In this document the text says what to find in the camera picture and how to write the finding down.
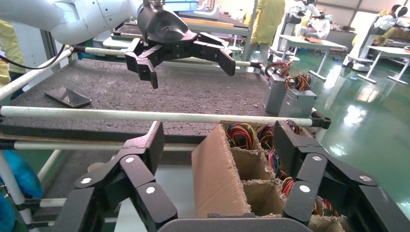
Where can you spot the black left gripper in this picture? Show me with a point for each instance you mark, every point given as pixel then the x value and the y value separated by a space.
pixel 163 28

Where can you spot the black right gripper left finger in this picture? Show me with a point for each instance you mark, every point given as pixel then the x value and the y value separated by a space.
pixel 128 185

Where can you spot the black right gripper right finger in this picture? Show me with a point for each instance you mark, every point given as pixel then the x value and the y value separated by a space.
pixel 320 179

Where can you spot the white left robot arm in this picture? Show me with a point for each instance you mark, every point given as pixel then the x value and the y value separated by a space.
pixel 80 19

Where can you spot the grey felt mat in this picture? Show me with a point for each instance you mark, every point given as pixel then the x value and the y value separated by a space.
pixel 192 93

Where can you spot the metal workbench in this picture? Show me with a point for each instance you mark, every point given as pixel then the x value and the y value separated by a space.
pixel 224 30

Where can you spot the blue plastic crate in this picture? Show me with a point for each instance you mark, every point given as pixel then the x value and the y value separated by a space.
pixel 181 4

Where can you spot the brown cardboard box with dividers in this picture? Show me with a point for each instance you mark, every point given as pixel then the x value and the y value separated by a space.
pixel 217 179

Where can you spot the standing person in yellow coat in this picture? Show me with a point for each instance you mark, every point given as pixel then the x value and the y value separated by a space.
pixel 267 22

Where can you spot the black smartphone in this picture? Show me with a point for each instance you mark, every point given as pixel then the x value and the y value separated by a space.
pixel 68 97

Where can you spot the large blue plastic bag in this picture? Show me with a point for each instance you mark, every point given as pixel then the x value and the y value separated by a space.
pixel 19 174

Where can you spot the white wheeled robot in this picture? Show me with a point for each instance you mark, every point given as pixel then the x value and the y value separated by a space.
pixel 291 22
pixel 362 44

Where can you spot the small blue plastic bag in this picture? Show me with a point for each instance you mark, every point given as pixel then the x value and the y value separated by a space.
pixel 6 214

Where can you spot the white work table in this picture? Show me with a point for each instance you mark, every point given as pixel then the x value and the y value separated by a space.
pixel 307 43
pixel 387 51

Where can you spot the person in yellow jacket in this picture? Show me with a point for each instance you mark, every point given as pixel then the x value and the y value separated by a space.
pixel 9 48

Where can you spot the black rail corner connector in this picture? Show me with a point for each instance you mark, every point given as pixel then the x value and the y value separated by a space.
pixel 322 121

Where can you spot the long white rail tube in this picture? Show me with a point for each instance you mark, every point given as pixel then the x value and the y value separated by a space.
pixel 32 72
pixel 80 146
pixel 102 51
pixel 128 115

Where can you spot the white frame leg tube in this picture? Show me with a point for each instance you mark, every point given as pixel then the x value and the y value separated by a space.
pixel 48 163
pixel 9 179

